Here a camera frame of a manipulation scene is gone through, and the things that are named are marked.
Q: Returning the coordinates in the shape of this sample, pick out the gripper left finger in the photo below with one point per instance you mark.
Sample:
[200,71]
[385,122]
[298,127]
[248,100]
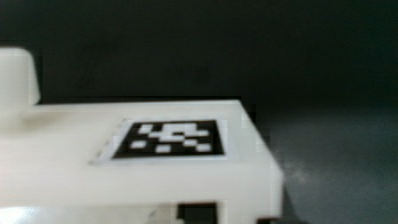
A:
[198,213]

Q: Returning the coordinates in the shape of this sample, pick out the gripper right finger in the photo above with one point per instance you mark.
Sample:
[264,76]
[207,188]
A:
[266,220]

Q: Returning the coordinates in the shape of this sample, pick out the white drawer tray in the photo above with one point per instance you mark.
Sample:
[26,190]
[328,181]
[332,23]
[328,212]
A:
[108,162]

